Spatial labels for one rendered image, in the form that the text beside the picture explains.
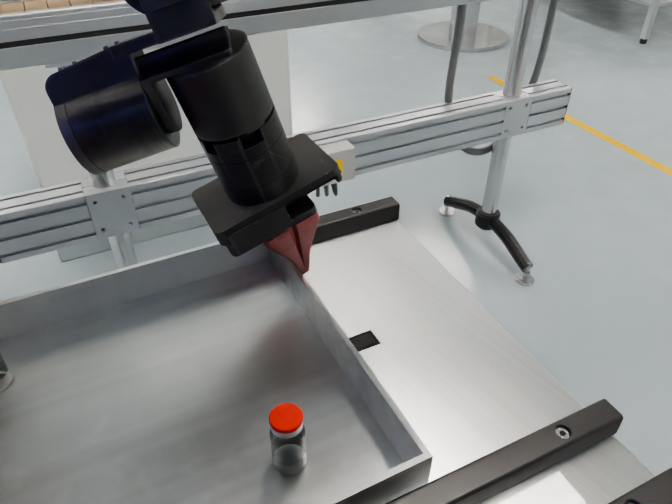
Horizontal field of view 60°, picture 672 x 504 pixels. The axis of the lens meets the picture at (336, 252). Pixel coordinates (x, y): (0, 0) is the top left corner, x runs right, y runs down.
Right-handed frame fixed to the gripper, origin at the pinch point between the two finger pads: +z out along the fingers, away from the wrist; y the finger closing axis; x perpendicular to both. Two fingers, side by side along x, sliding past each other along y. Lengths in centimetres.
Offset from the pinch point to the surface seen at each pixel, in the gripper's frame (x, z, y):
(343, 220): -5.0, 2.8, -6.3
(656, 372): -18, 119, -79
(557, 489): 24.7, 4.6, -4.9
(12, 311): -4.8, -6.4, 21.3
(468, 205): -95, 104, -77
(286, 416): 15.4, -3.9, 6.9
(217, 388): 7.6, -0.3, 10.5
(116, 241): -86, 44, 25
